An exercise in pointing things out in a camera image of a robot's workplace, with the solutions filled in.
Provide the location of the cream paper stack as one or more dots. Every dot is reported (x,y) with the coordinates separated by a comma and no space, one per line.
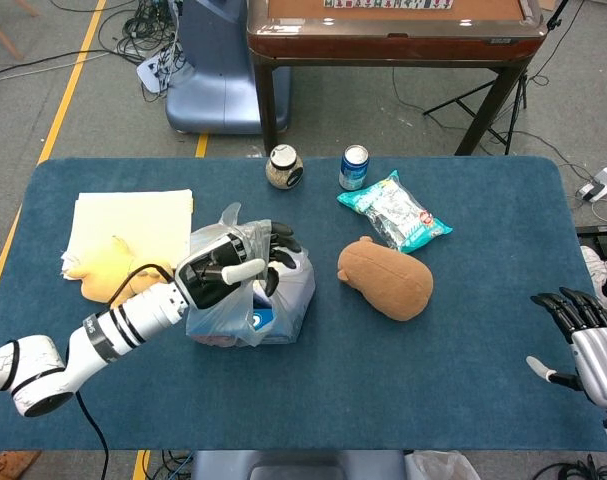
(133,220)

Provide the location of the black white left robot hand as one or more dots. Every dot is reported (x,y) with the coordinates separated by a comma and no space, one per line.
(203,280)

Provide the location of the wooden chair leg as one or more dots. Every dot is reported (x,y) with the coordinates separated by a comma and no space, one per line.
(5,30)

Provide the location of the printed-face mahjong tile row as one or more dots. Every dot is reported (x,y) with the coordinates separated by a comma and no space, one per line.
(383,4)

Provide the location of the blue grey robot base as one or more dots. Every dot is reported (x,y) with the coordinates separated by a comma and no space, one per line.
(218,75)

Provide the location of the white power strip with plugs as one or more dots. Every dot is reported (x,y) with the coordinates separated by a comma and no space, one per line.
(153,72)

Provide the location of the yellow plush toy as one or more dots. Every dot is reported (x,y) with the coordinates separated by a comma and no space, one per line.
(103,270)

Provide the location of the brown mahjong table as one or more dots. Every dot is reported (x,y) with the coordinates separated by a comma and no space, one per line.
(393,45)

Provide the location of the black flat floor box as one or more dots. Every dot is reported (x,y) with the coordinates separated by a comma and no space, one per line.
(603,235)

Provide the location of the grey blue robot torso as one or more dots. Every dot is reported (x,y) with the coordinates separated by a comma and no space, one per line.
(298,465)

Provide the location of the teal snack packet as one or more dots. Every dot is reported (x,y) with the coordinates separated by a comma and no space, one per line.
(398,215)

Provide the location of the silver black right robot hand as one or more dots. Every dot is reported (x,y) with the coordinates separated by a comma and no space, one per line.
(595,355)

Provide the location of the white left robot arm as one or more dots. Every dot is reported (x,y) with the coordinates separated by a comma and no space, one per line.
(128,320)

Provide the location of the white sneaker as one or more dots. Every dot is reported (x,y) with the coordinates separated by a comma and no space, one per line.
(597,270)

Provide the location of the white grey power strip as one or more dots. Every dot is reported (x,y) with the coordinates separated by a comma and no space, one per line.
(600,182)

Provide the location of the glass jar with seeds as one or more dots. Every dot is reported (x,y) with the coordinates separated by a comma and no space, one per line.
(284,172)

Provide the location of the clear plastic bag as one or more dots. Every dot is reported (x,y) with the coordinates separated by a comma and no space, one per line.
(293,285)
(440,467)

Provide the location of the black tripod stand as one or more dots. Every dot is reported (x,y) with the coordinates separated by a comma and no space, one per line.
(503,115)

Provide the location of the brown shoe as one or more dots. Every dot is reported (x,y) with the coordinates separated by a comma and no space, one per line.
(13,465)

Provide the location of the crumpled clear plastic bag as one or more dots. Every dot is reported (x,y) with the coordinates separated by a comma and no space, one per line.
(440,467)

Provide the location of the brown capybara plush toy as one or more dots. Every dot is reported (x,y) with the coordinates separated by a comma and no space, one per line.
(388,280)

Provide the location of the blue drink can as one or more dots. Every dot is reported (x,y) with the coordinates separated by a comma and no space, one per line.
(354,172)

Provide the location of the blue Oreo cookie box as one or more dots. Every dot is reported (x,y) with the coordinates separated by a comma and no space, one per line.
(263,320)

